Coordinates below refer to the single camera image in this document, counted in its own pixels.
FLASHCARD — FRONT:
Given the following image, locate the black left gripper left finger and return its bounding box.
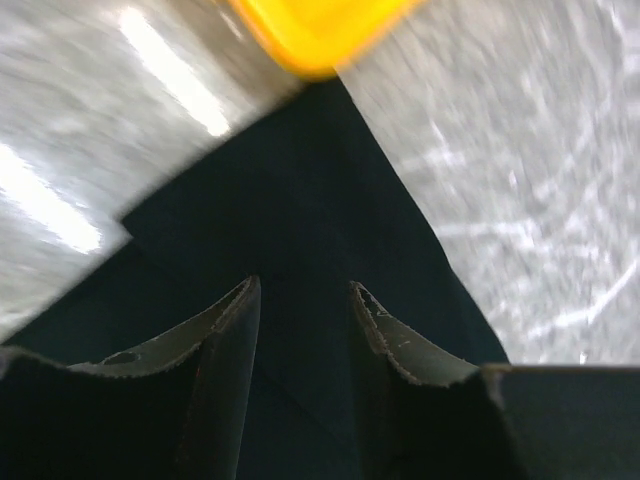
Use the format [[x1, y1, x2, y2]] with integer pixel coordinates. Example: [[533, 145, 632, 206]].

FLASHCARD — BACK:
[[1, 277, 261, 479]]

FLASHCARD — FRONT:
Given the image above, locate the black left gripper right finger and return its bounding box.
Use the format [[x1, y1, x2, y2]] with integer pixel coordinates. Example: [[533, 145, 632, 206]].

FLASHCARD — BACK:
[[350, 283, 639, 479]]

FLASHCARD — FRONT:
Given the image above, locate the yellow plastic tray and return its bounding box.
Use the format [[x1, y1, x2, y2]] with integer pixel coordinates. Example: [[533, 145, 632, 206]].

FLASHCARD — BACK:
[[230, 0, 418, 79]]

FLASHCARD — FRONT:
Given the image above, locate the black t-shirt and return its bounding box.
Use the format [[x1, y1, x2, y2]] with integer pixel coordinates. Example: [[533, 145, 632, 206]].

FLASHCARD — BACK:
[[2, 80, 507, 479]]

